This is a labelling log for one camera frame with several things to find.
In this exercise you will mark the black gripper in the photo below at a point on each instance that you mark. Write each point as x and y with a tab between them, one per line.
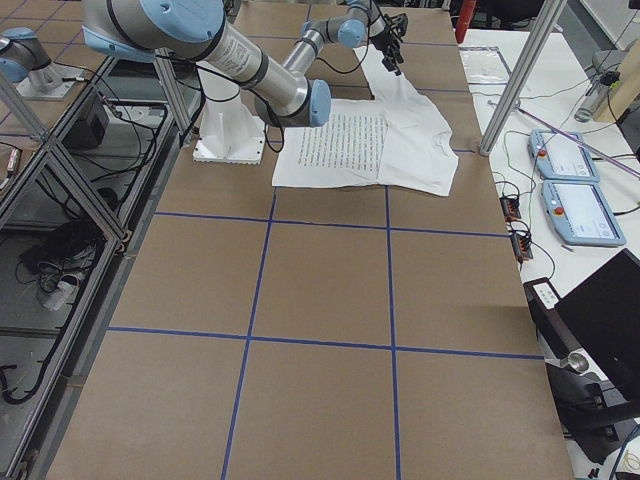
387	46

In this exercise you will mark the white printed t-shirt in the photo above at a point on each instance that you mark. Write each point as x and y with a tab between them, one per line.
398	138

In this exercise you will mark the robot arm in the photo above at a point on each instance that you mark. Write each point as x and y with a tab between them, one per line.
363	23
199	31

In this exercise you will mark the red fire extinguisher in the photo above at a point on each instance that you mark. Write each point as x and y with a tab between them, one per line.
465	17

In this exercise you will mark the transparent plastic bag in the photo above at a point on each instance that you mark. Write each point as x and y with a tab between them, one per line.
484	65

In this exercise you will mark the far orange usb hub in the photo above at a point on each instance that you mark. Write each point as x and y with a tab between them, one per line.
510	206

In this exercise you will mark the orange usb hub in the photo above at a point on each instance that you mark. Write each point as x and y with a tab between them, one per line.
510	206
521	245

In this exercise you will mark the upper teach pendant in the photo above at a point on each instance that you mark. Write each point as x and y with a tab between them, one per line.
557	157

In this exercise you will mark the teach pendant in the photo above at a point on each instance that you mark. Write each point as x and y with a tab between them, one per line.
580	214
557	157

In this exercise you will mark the clear plastic bottle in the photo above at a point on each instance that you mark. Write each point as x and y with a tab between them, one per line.
591	102

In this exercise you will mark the near orange usb hub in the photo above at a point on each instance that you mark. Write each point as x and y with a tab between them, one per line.
521	245

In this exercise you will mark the lower teach pendant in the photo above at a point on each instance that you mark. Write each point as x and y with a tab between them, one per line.
580	214

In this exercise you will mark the purple rod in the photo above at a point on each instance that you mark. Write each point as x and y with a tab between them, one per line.
629	170

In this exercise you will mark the black labelled box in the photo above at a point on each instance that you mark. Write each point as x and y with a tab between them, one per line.
543	299

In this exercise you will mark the black power adapter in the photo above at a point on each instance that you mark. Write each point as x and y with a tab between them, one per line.
89	128

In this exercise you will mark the white power strip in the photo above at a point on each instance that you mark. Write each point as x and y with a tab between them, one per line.
60	295

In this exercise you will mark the aluminium frame post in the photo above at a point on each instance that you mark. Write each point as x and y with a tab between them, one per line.
535	42

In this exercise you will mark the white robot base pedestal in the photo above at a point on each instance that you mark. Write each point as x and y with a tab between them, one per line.
228	132

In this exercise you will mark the aluminium frame rack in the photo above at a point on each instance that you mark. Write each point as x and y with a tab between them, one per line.
75	213

